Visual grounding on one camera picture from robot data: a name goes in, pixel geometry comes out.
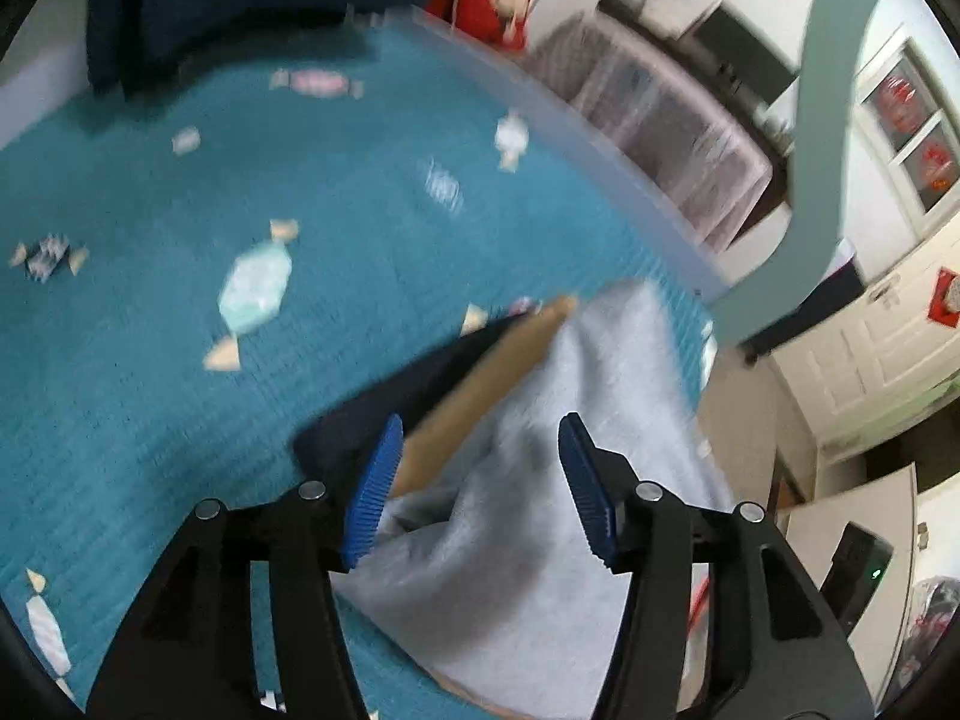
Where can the grey navy sweatshirt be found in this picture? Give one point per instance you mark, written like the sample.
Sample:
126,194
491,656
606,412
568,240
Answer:
484,578

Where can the white panelled door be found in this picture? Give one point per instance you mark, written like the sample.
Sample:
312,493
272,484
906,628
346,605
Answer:
881,364

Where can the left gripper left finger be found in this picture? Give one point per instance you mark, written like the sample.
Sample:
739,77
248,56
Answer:
185,648

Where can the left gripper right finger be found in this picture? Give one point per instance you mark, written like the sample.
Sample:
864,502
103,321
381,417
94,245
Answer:
774,650

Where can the teal quilted bedspread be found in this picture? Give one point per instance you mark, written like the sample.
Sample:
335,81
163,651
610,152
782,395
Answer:
298,222

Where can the beige folded trousers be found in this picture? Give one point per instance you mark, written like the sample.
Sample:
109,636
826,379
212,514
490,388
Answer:
436,439

